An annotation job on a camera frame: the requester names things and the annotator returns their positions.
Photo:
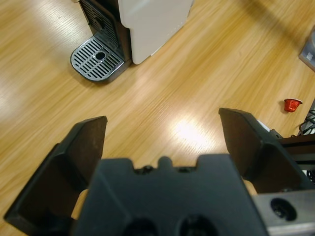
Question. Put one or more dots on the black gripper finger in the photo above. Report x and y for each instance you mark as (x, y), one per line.
(258, 157)
(64, 172)

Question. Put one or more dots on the red coffee capsule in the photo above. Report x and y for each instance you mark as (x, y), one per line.
(291, 105)

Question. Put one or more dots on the white capsule coffee machine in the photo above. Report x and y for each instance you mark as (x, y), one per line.
(152, 29)

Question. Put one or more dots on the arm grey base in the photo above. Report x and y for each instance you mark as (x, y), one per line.
(308, 52)

